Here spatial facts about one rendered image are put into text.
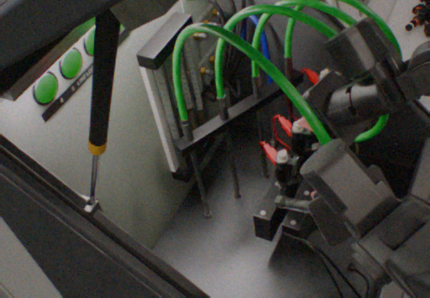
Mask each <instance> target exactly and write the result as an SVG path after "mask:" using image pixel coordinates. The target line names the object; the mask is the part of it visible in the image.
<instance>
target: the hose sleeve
mask: <svg viewBox="0 0 430 298"><path fill-rule="evenodd" d="M306 203H307V201H303V200H296V199H294V198H290V197H284V198H283V199H282V200H281V206H282V207H284V208H287V209H291V210H295V211H299V212H305V213H309V214H310V212H309V211H308V210H307V207H306Z"/></svg>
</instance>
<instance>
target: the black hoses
mask: <svg viewBox="0 0 430 298"><path fill-rule="evenodd" d="M208 1H209V2H210V3H212V5H214V7H215V8H216V9H217V10H218V12H219V16H220V18H221V21H222V24H216V25H217V26H219V27H221V28H223V27H224V26H225V24H226V20H225V17H224V14H223V10H222V9H221V8H220V7H219V5H218V3H217V2H216V1H215V0H208ZM228 1H229V2H230V4H231V7H232V17H233V16H234V15H235V14H236V9H235V3H234V1H233V0H228ZM243 9H246V0H242V9H241V10H243ZM243 26H244V19H243V20H242V21H239V30H238V33H237V36H239V37H241V34H242V30H243ZM227 52H228V41H227V42H226V44H225V47H224V51H223V89H224V88H226V86H227V87H228V89H229V90H230V92H232V95H233V96H235V97H236V99H239V98H240V95H241V91H240V80H239V78H238V77H237V76H236V70H237V69H238V67H239V62H240V61H241V60H242V57H243V55H244V52H242V51H240V50H239V57H238V59H237V60H236V54H237V52H238V48H236V47H235V46H234V49H233V45H232V44H230V46H229V52H228V61H227V64H226V60H227ZM235 61H236V64H235V66H234V68H233V65H234V62H235ZM225 66H226V68H225ZM233 77H234V79H235V80H236V86H237V93H236V92H235V90H234V89H233V88H232V86H231V84H229V81H231V80H232V78H233ZM210 85H211V86H212V85H215V86H216V82H215V81H214V80H213V79H211V81H210ZM208 91H210V92H211V93H212V94H213V95H215V97H214V98H213V99H212V98H211V97H210V96H208V94H206V93H205V92H202V93H201V98H204V97H205V98H206V99H207V100H209V101H210V102H215V101H216V100H217V91H215V90H214V89H213V88H210V86H209V85H207V86H206V92H208Z"/></svg>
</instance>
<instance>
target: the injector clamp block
mask: <svg viewBox="0 0 430 298"><path fill-rule="evenodd" d="M328 136H329V137H330V139H331V140H334V139H336V136H335V135H334V133H333V132H331V133H330V134H329V135H328ZM291 175H294V176H295V168H294V165H291ZM313 191H315V190H314V189H313V187H312V186H311V185H310V184H308V183H307V180H305V179H304V178H303V180H302V183H301V184H300V188H299V189H298V191H297V192H296V193H295V184H292V185H289V197H290V198H294V199H296V200H303V201H311V200H312V197H311V193H312V192H313ZM279 195H280V185H279V184H277V179H276V177H275V174H274V175H273V176H272V180H271V181H270V183H269V185H268V188H267V189H266V190H265V192H264V195H263V196H262V198H261V200H260V204H259V205H258V206H257V208H255V212H254V214H253V219H254V229H255V236H256V237H258V238H262V239H265V240H267V241H270V242H272V240H273V238H274V237H275V234H276V231H277V230H278V228H279V226H280V224H281V209H280V208H279V207H276V205H275V198H276V196H279ZM312 223H315V220H314V219H313V217H312V216H311V214H309V213H305V212H299V211H295V210H291V209H289V210H288V212H287V214H286V217H285V219H284V220H283V223H282V235H283V246H286V247H288V248H291V249H293V250H297V251H299V252H300V251H301V249H302V245H303V242H299V241H296V240H295V239H293V238H288V237H287V236H286V235H284V233H283V231H286V233H287V234H288V233H290V234H291V235H293V236H294V237H297V238H303V239H306V238H307V234H308V232H309V230H310V228H311V225H312ZM315 224H316V223H315Z"/></svg>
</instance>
